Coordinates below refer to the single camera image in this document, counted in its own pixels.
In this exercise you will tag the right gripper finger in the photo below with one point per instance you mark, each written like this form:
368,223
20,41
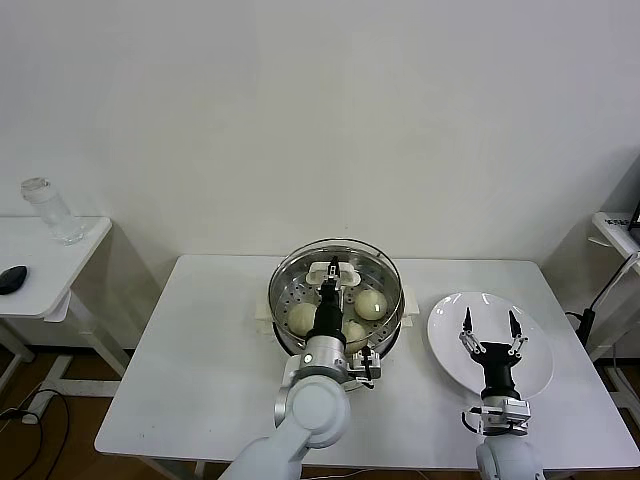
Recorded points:
469,332
516,337

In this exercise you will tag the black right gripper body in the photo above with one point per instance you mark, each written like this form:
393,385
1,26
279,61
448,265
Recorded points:
497,362

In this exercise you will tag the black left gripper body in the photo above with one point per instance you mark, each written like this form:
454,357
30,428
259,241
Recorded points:
327,312

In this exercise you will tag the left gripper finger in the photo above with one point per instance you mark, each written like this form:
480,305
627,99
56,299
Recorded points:
338,273
330,272

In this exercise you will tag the glass pot lid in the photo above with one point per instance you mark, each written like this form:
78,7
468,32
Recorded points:
317,275

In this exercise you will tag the white steamed baozi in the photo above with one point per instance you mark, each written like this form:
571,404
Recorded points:
356,332
371,304
299,320

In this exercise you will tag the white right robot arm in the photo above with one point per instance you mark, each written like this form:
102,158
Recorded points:
507,460

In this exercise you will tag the perforated steel steamer basket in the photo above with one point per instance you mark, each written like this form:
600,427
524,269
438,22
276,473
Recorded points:
387,341

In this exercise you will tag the white oval plate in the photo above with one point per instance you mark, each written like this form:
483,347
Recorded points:
450,325

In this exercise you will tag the white desk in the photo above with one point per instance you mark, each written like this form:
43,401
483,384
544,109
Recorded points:
617,239

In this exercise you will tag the white printed label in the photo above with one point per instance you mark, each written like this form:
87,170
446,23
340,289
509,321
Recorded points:
616,223

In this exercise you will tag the clear glass bottle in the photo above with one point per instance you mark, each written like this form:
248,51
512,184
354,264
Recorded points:
55,215

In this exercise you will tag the white side table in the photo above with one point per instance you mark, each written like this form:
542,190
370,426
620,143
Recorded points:
45,260

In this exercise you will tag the black computer mouse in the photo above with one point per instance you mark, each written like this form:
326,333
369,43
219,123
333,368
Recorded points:
12,279

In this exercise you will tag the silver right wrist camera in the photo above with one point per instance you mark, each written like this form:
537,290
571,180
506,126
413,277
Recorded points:
505,415

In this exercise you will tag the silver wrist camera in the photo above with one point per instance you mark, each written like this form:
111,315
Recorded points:
365,367
505,415

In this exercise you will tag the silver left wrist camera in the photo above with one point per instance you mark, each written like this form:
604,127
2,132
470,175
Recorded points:
365,367

